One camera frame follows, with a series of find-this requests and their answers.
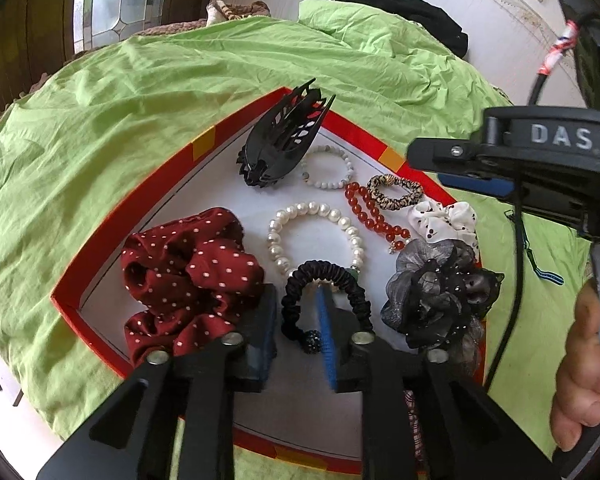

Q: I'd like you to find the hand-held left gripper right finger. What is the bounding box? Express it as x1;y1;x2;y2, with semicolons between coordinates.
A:
316;286;562;480

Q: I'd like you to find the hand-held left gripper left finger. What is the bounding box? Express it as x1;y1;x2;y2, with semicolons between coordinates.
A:
35;284;279;480

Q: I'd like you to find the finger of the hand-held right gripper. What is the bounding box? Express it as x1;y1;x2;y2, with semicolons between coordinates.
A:
436;172;514;200
406;136;482;172

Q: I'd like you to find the black hair tie with bead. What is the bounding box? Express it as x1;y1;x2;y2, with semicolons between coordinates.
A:
280;259;377;356

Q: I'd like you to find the white pearl bracelet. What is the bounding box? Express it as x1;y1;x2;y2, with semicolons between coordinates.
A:
266;201;367;283

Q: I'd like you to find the red bead bracelet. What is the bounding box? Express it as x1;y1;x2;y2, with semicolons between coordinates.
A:
343;181;412;254

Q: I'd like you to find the black organza scrunchie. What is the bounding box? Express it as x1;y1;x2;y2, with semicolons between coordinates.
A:
380;239;505;377

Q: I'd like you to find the red-rimmed white tray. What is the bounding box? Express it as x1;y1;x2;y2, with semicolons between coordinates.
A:
50;86;487;477

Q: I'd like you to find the person's right hand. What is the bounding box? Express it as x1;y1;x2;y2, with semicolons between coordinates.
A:
549;279;600;456

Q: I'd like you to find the white polka dot scrunchie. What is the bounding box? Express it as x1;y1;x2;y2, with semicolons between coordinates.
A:
406;199;479;253

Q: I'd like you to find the leopard print scrunchie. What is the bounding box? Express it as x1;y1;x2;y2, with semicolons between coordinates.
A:
367;173;424;212

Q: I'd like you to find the dark red polka dot scrunchie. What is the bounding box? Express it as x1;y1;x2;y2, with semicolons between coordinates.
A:
119;206;266;367

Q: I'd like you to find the plaid cloth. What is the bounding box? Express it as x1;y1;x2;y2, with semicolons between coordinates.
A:
404;389;427;463

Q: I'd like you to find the black cloth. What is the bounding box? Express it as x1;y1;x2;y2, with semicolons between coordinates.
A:
326;0;469;59

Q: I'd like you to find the black hair claw clip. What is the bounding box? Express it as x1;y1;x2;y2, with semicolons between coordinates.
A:
236;78;337;192

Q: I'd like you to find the brown knitted blanket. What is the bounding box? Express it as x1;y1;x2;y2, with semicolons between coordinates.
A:
130;1;272;37

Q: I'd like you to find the green bed sheet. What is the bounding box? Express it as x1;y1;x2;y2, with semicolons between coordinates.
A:
0;0;597;458

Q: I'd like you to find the window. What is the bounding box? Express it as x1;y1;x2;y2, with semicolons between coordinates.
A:
72;0;175;56

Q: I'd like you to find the thin black cable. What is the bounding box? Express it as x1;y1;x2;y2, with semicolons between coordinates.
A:
482;192;529;394

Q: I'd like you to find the white stone bead bracelet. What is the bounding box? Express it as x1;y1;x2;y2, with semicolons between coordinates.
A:
300;144;356;192

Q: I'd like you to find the blue lanyard strap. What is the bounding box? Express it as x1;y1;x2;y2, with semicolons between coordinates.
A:
504;209;566;287

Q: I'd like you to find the black cable with taped wrap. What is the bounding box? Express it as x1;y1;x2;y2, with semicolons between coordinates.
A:
527;19;582;107

